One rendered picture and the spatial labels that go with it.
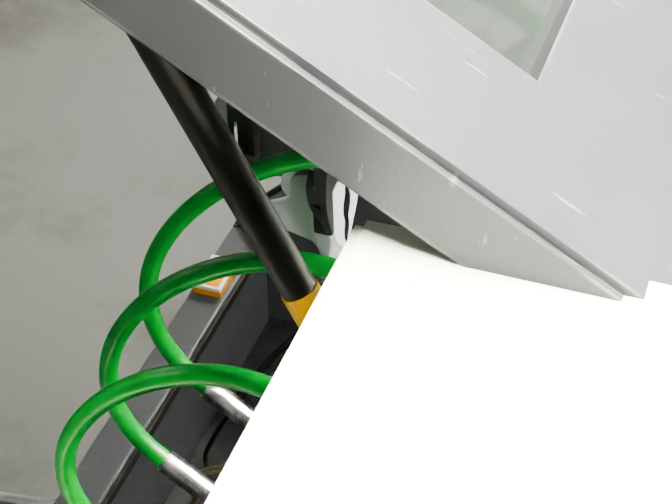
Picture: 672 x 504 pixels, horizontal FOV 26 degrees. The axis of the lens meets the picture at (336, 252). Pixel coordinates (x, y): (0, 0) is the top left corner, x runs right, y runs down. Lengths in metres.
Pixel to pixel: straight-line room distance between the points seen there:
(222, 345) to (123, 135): 1.91
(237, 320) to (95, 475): 0.29
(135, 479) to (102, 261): 1.69
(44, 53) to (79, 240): 0.75
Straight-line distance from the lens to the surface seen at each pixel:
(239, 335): 1.54
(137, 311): 0.98
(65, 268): 3.02
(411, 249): 0.59
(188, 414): 1.45
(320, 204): 1.03
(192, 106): 0.63
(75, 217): 3.15
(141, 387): 0.90
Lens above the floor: 1.93
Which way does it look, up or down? 40 degrees down
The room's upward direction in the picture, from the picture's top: straight up
